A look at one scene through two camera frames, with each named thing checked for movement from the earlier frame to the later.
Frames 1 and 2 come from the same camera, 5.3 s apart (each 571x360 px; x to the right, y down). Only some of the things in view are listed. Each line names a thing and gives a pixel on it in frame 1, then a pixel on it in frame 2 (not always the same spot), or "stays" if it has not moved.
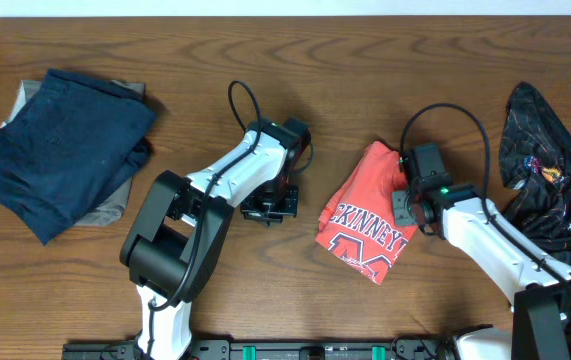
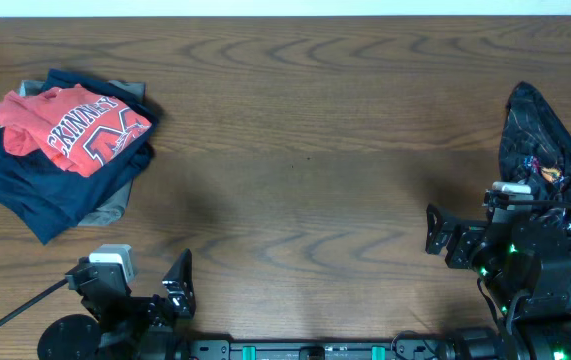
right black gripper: [401, 218] to [469, 233]
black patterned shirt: [560, 193] stays
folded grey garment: [112, 212] stays
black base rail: [415, 348] stays
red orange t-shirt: [362, 225] to [82, 128]
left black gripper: [269, 210] to [160, 307]
